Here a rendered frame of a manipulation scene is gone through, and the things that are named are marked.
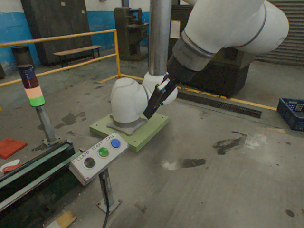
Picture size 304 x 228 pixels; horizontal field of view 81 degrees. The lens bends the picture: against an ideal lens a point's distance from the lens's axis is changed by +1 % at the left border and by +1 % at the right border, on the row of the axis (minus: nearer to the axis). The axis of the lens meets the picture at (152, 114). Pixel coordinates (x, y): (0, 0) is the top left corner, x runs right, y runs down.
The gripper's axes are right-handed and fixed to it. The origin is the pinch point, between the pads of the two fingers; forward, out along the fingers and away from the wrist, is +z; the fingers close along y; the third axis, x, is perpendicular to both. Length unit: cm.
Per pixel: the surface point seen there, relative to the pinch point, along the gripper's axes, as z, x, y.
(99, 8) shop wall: 270, -482, -462
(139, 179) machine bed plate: 32.6, 14.4, 1.7
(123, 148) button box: 10.4, 2.9, 10.9
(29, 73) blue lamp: 28, -52, 9
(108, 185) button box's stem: 23.9, 7.7, 16.8
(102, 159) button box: 10.4, 1.5, 18.5
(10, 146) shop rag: 68, -44, 25
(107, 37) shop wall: 353, -432, -480
